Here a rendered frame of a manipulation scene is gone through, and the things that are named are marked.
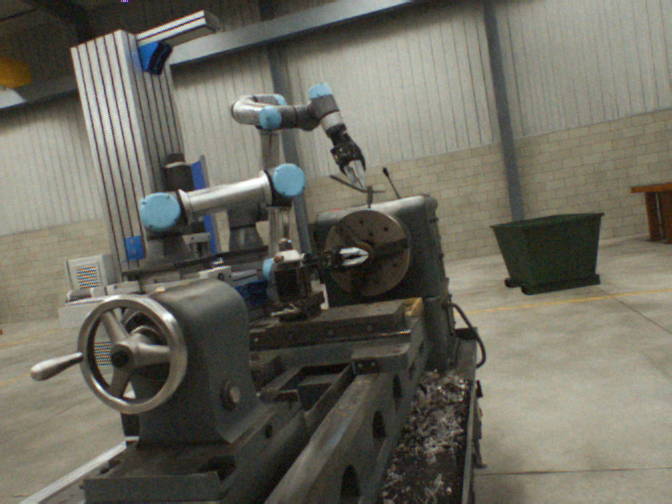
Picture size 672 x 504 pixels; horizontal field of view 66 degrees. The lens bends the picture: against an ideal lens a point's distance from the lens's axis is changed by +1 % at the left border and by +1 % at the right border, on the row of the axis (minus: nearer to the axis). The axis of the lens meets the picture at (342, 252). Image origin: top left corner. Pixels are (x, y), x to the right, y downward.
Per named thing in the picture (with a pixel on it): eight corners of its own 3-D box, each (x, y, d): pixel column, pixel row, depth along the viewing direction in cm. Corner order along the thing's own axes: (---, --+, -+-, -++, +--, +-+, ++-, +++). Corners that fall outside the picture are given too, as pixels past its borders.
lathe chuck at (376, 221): (331, 289, 200) (331, 208, 196) (412, 294, 191) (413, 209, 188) (324, 293, 191) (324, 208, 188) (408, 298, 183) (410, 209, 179)
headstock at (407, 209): (357, 287, 265) (345, 212, 263) (450, 275, 252) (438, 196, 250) (322, 310, 208) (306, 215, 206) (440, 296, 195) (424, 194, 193)
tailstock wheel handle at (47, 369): (78, 364, 65) (75, 347, 65) (92, 363, 64) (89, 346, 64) (27, 385, 58) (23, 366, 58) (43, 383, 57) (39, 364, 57)
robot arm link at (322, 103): (321, 91, 177) (331, 78, 169) (334, 120, 176) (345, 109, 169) (301, 96, 173) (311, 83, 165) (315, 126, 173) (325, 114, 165)
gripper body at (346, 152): (336, 166, 166) (321, 132, 167) (343, 168, 175) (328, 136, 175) (356, 156, 164) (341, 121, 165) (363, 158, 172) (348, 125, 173)
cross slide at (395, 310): (261, 333, 148) (258, 317, 148) (407, 317, 136) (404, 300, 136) (234, 349, 132) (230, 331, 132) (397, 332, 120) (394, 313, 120)
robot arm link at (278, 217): (260, 172, 193) (260, 303, 193) (266, 168, 183) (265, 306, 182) (291, 174, 197) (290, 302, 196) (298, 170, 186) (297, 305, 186)
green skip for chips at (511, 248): (498, 285, 725) (489, 225, 721) (565, 274, 722) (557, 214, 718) (531, 299, 592) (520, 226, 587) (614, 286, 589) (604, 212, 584)
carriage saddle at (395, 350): (266, 351, 150) (262, 331, 150) (424, 336, 137) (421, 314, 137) (214, 387, 122) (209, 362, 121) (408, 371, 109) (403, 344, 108)
